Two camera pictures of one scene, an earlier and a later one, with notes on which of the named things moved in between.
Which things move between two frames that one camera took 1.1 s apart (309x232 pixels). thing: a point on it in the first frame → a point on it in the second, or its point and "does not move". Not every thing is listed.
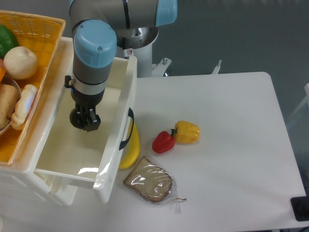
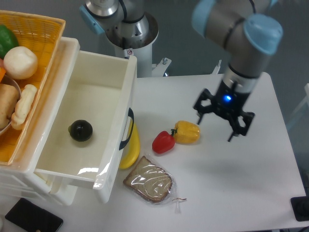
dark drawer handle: (130, 114) does not move
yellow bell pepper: (185, 132) does not move
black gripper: (86, 104) → (229, 102)
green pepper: (8, 40) does not move
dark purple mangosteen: (76, 117) → (80, 130)
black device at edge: (300, 206) does not move
